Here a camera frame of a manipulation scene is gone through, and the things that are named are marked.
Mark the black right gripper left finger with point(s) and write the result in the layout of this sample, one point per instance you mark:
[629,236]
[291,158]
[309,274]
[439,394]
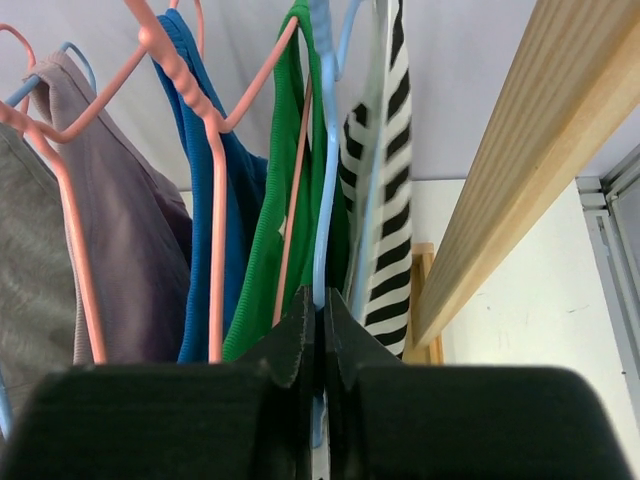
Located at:
[247,419]

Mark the pink hanger with green top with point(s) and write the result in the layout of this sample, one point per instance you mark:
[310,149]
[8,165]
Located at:
[290,217]

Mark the wooden clothes rack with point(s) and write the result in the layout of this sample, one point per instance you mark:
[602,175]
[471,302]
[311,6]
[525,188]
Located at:
[573,81]

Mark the mauve tank top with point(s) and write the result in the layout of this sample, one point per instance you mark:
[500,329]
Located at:
[138,236]

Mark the light blue hanger with mauve top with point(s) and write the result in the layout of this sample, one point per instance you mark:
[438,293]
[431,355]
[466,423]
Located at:
[18,96]

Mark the aluminium frame post right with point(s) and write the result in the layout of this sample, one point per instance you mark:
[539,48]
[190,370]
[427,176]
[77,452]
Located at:
[611,209]

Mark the light blue hanger with striped top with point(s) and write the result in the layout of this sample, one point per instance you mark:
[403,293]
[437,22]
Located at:
[333,60]

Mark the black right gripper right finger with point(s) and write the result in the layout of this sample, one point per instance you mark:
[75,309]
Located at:
[390,420]

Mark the green tank top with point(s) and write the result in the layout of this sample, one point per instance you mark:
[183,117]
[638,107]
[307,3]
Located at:
[253,316]

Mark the grey tank top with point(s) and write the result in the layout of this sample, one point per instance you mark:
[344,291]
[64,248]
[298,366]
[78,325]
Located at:
[38,301]

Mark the blue tank top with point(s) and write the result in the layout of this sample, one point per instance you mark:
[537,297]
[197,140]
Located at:
[246,179]

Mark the black white striped tank top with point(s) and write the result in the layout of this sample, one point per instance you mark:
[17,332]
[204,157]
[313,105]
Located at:
[383,118]

